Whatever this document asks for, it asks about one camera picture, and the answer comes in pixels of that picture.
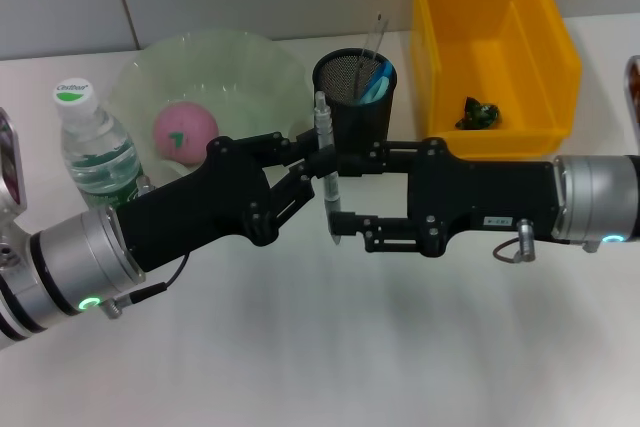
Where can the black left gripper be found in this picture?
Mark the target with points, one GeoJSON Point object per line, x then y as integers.
{"type": "Point", "coordinates": [200, 207]}

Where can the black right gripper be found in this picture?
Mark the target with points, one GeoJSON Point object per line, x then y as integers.
{"type": "Point", "coordinates": [490, 197]}

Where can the silver clear pen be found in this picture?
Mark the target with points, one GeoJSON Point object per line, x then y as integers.
{"type": "Point", "coordinates": [322, 122]}

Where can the blue scissors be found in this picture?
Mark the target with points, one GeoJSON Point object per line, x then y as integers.
{"type": "Point", "coordinates": [377, 87]}

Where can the pink peach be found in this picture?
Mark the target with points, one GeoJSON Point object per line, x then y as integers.
{"type": "Point", "coordinates": [185, 132]}

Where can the dark green plastic wrapper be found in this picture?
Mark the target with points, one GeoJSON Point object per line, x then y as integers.
{"type": "Point", "coordinates": [477, 114]}

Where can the clear plastic ruler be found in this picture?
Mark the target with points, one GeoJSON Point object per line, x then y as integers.
{"type": "Point", "coordinates": [377, 34]}

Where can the clear water bottle green label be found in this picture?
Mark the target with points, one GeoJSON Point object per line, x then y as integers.
{"type": "Point", "coordinates": [95, 147]}

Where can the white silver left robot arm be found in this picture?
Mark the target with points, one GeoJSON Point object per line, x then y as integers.
{"type": "Point", "coordinates": [65, 267]}

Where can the black mesh pen holder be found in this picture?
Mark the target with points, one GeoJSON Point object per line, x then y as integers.
{"type": "Point", "coordinates": [360, 122]}

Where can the translucent green fruit bowl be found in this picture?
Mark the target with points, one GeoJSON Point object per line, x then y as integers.
{"type": "Point", "coordinates": [250, 72]}

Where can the yellow plastic bin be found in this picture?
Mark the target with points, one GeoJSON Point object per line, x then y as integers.
{"type": "Point", "coordinates": [460, 22]}

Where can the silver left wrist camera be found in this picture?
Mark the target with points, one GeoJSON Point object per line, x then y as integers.
{"type": "Point", "coordinates": [10, 167]}

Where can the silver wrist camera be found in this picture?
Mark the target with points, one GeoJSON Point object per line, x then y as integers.
{"type": "Point", "coordinates": [634, 97]}
{"type": "Point", "coordinates": [10, 167]}

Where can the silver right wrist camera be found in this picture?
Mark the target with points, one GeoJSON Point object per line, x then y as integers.
{"type": "Point", "coordinates": [634, 97]}

